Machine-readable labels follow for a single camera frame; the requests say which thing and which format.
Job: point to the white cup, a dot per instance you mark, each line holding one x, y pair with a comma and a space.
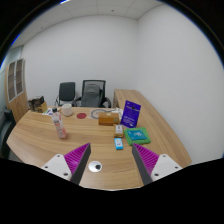
66, 110

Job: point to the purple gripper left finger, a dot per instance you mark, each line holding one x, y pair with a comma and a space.
70, 166

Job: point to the small tan box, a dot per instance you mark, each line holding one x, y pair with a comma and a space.
118, 131

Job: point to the brown cardboard box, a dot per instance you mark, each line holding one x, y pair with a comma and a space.
37, 104

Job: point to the red round coaster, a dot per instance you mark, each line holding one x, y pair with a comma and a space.
81, 115

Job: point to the green cloth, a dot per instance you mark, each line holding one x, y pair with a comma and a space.
130, 142

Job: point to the wooden cabinet with glass doors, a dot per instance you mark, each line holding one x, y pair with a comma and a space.
15, 89

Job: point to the small blue box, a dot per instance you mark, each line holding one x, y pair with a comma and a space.
118, 143

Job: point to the black office chair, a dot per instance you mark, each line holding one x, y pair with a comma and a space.
66, 94

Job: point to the black chair at left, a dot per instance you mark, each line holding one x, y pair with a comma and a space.
7, 123

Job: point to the wooden box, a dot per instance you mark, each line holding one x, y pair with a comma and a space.
108, 118

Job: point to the clear plastic water bottle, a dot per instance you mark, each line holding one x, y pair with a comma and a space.
57, 120

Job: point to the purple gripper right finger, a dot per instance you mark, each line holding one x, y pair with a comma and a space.
152, 166

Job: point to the teal box on cloth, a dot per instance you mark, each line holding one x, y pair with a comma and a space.
136, 135

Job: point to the silver desk cable grommet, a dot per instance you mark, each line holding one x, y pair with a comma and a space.
95, 166

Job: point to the grey mesh office chair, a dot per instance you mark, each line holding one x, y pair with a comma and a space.
93, 95

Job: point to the purple standing box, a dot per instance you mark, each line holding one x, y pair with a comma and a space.
130, 114

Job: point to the white papers on desk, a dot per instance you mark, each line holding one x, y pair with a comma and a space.
49, 112

